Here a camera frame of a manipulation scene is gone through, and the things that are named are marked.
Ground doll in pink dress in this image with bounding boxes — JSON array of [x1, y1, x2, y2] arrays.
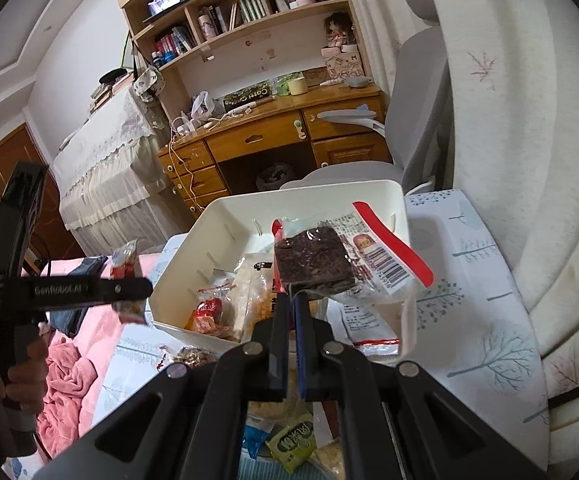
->
[[322, 11, 357, 51]]

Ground white printed storage box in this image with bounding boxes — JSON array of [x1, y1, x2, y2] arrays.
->
[[323, 51, 365, 81]]

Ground blue jeans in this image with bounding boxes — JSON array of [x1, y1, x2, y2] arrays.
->
[[44, 255, 110, 338]]

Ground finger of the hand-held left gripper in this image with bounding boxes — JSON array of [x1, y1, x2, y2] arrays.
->
[[87, 276, 154, 311]]

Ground silver grey snack packet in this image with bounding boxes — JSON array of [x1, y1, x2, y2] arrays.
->
[[325, 297, 401, 356]]

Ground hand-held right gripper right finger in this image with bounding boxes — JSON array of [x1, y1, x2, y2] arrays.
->
[[292, 290, 545, 480]]

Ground yellow label bread packet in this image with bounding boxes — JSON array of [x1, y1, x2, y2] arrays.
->
[[232, 255, 278, 343]]

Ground row of red blue books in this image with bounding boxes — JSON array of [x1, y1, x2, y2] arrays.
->
[[154, 25, 196, 58]]

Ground white plastic bag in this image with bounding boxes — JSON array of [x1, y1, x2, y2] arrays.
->
[[190, 91, 216, 118]]

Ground black printed box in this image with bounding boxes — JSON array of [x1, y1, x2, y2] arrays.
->
[[222, 81, 274, 111]]

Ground rose fleece garment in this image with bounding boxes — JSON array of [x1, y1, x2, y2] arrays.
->
[[36, 332, 101, 461]]

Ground stack of books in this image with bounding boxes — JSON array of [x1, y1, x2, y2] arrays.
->
[[88, 72, 135, 113]]

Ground white plastic storage box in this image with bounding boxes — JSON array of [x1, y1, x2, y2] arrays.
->
[[148, 179, 419, 358]]

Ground lace covered cabinet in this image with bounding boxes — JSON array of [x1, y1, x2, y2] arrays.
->
[[51, 87, 193, 256]]

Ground dark cake packet red ends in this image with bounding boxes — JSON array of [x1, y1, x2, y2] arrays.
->
[[271, 201, 435, 306]]

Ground floral fabric bag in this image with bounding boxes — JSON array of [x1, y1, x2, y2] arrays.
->
[[132, 65, 166, 103]]

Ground black waste bin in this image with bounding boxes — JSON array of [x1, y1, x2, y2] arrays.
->
[[256, 162, 299, 192]]

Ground small brown red snack packet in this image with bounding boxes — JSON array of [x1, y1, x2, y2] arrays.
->
[[110, 239, 146, 325]]

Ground small nut snack packet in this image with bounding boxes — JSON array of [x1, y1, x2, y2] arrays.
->
[[157, 346, 216, 372]]

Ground grey office chair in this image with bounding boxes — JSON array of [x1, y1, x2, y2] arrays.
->
[[280, 0, 453, 196]]

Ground wooden bookshelf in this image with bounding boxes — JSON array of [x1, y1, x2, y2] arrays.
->
[[106, 0, 370, 111]]

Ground small blue snack packet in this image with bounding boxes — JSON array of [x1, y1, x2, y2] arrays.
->
[[244, 422, 275, 461]]

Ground small green snack packet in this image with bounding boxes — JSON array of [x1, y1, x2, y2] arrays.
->
[[266, 421, 319, 473]]

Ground row of green white books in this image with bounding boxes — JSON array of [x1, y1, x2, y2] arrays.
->
[[197, 0, 265, 36]]

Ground brown wooden door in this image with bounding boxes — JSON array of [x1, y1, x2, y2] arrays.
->
[[0, 122, 85, 268]]

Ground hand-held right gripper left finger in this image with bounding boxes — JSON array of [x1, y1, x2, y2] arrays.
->
[[52, 290, 295, 480]]

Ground white floral curtain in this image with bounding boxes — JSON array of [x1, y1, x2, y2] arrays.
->
[[419, 0, 579, 456]]

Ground person's left hand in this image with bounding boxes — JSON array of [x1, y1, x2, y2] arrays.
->
[[4, 321, 49, 415]]

